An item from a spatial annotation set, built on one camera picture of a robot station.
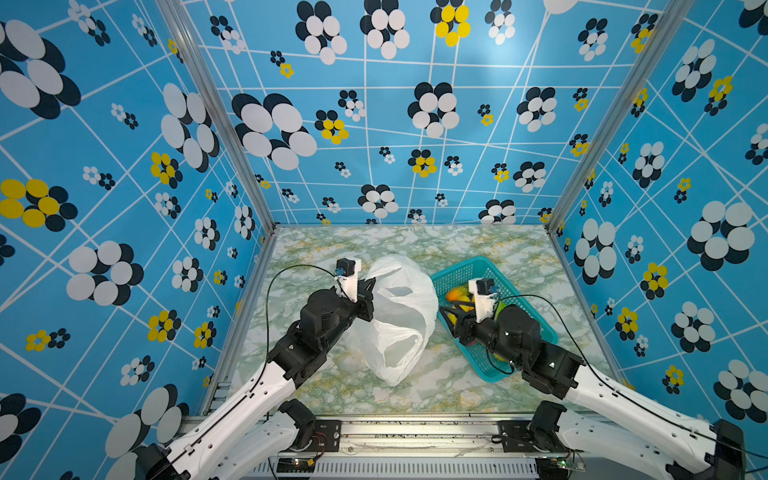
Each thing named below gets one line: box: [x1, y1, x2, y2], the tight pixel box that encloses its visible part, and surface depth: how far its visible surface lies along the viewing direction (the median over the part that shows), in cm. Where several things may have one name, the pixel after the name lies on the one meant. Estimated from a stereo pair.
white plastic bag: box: [345, 255, 439, 386], surface depth 72 cm
